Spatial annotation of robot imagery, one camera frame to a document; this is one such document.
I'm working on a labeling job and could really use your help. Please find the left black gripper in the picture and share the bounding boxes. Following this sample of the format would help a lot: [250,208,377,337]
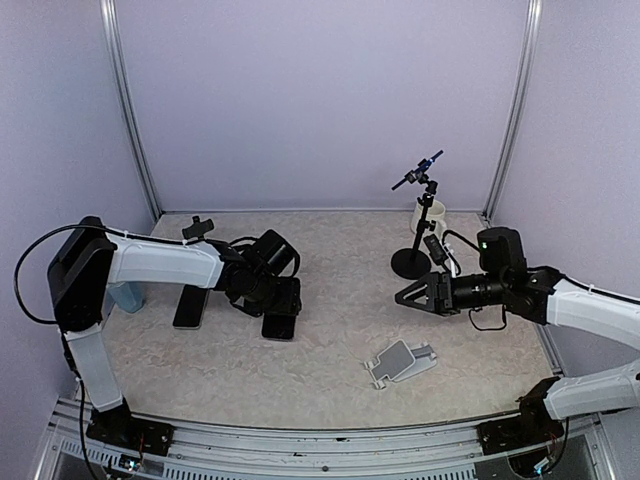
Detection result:
[244,274,301,315]

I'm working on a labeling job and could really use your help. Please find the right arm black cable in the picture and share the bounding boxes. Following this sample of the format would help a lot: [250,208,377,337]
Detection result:
[442,228,640,331]

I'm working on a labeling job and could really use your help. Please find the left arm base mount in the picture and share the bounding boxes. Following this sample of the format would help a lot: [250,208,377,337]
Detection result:
[86,417,174,457]

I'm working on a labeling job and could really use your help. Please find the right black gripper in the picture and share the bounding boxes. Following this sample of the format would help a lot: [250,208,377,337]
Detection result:
[396,270,509,316]

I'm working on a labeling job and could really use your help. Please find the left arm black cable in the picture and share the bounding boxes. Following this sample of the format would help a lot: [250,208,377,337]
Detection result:
[13,223,251,326]

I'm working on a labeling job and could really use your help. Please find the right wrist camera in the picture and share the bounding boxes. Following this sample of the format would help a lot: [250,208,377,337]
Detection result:
[423,234,461,277]

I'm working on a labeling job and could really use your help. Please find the front aluminium rail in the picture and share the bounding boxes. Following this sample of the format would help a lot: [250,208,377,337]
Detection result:
[30,399,617,479]

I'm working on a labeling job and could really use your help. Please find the black round-base phone stand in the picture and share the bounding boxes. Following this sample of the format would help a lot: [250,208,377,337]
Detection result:
[181,215,215,244]

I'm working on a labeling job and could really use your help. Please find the black tripod clamp stand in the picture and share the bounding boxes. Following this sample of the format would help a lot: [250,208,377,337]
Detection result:
[391,150,444,280]

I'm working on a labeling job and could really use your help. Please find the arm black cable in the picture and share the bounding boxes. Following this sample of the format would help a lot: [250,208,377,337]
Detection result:
[442,228,640,331]
[13,223,251,326]

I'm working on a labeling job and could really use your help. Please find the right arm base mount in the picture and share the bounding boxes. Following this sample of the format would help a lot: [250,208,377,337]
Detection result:
[477,415,565,455]

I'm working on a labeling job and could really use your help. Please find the white mug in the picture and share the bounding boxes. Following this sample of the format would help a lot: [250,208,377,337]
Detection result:
[410,200,447,239]

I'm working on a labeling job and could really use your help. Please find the right aluminium frame post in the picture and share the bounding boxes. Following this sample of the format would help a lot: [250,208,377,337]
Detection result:
[482,0,543,223]

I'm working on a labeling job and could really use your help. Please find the white wedge phone stand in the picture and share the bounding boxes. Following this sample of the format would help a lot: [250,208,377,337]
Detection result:
[364,339,438,390]

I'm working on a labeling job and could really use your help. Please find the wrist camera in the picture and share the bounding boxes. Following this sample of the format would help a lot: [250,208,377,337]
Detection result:
[258,229,301,277]
[423,234,461,277]

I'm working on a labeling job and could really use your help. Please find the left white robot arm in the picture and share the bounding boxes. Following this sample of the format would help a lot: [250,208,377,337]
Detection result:
[47,216,302,445]

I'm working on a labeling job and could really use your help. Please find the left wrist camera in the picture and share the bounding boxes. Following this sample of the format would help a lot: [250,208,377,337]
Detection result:
[258,229,301,277]

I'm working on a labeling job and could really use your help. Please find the left aluminium frame post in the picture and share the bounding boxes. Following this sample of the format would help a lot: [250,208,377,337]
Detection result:
[100,0,163,221]

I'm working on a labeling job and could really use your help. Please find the black phone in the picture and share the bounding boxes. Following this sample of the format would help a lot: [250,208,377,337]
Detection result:
[261,314,296,341]
[172,285,209,330]

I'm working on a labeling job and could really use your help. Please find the light blue mug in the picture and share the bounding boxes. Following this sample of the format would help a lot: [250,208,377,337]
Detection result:
[107,282,145,314]

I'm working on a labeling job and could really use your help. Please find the aluminium frame post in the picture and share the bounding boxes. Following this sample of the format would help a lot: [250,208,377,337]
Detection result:
[482,0,543,223]
[100,0,163,221]

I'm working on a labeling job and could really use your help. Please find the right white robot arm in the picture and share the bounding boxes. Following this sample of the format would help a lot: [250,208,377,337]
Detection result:
[395,227,639,444]

